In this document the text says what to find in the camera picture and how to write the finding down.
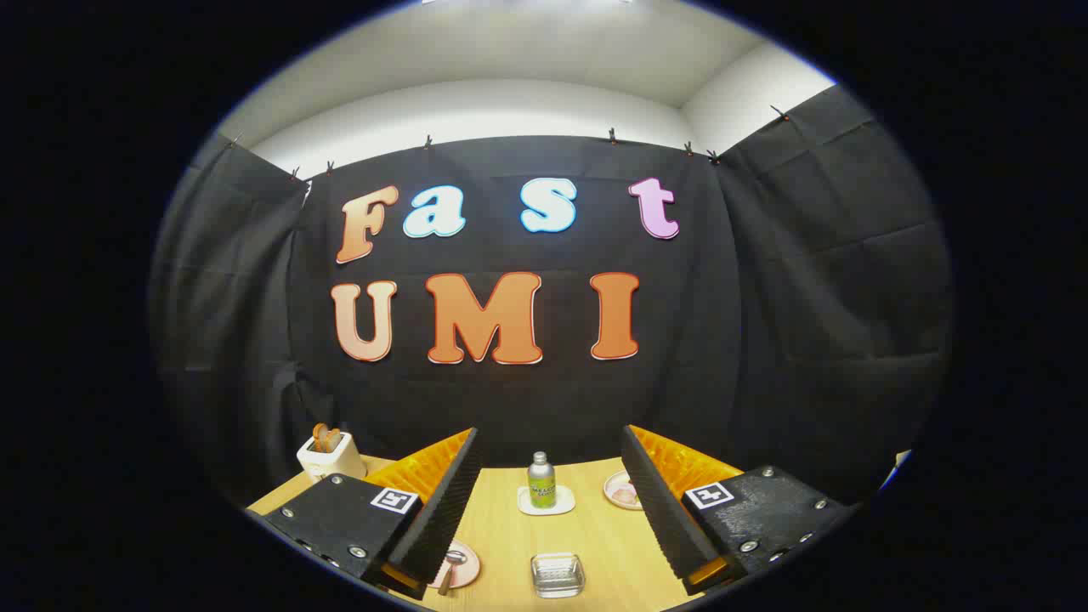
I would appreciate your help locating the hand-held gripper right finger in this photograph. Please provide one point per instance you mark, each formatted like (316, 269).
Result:
(659, 510)

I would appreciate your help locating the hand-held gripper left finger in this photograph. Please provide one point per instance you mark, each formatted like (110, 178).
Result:
(442, 510)

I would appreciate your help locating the pink ham slice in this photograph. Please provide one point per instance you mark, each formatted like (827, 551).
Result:
(626, 495)

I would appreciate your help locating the white oval plate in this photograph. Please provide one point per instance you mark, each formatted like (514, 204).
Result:
(614, 489)

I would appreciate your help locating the pink round plate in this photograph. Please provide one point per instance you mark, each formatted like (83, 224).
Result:
(469, 571)

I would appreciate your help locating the white square coaster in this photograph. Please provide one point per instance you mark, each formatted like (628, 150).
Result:
(561, 503)

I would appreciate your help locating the green soda bottle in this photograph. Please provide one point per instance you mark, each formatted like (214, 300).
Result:
(541, 484)

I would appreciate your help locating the white toaster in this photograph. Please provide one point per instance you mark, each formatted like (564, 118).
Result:
(333, 463)

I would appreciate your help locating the toast bread slice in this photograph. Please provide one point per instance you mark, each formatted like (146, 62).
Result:
(333, 439)
(320, 438)

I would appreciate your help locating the black backdrop cloth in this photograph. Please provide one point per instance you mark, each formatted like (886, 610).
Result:
(527, 399)

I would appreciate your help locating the row of black clips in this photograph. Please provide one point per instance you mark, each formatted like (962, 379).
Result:
(427, 141)

